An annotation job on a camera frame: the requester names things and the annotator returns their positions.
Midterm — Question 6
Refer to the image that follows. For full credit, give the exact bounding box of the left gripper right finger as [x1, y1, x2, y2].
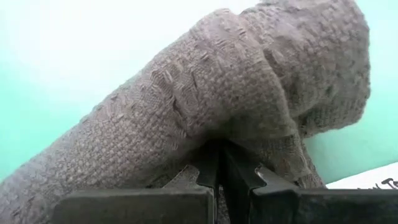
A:
[219, 142, 398, 224]

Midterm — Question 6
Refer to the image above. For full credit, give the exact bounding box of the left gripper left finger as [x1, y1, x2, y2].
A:
[51, 140, 220, 224]

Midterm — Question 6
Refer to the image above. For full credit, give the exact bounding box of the gray terry towel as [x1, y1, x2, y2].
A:
[0, 0, 373, 224]

